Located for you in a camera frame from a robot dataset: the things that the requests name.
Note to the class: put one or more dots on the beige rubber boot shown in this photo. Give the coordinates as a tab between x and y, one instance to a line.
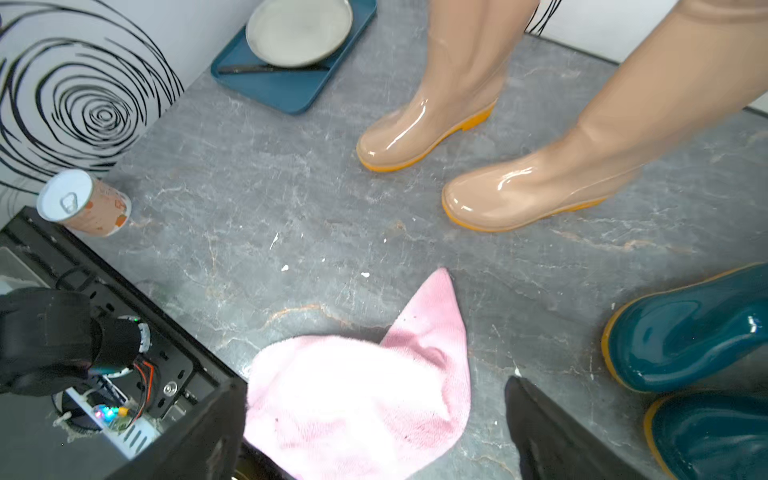
469	45
703	62

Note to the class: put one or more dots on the teal rectangular tray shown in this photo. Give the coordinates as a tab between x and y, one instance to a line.
289	93

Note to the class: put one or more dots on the pink microfiber cloth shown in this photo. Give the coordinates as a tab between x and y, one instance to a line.
331	407

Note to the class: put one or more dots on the black knife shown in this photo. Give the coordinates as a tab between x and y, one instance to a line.
258	68

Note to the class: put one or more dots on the grey round plate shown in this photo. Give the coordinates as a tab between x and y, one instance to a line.
298	33

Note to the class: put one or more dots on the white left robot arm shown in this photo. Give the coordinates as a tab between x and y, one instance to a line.
51	341

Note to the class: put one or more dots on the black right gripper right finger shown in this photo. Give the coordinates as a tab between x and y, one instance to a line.
552	444

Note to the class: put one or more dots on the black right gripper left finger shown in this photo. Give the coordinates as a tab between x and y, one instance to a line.
203	445

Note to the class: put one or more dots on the green rubber boot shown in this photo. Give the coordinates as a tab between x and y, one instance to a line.
709	435
669	340

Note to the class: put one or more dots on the copper tape roll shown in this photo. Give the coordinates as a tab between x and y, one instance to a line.
79	201

